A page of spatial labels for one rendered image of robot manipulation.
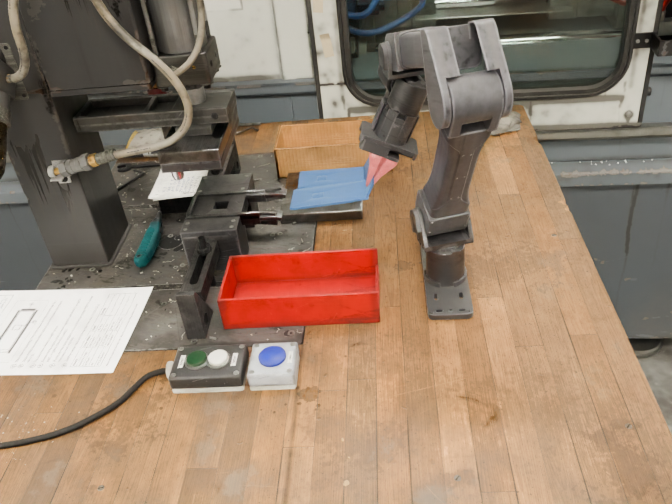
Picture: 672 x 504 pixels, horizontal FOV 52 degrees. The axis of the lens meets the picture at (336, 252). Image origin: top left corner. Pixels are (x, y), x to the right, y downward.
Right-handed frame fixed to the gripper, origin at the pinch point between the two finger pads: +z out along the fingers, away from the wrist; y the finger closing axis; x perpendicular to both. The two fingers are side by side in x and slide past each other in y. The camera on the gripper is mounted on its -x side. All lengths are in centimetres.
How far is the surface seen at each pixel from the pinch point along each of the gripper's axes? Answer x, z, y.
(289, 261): 13.0, 12.8, 9.5
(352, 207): -7.1, 9.6, -0.1
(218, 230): 8.7, 14.1, 22.4
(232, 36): -63, 4, 36
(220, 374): 37.3, 18.7, 15.2
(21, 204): -67, 76, 82
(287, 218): -5.9, 15.8, 11.0
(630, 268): -59, 25, -90
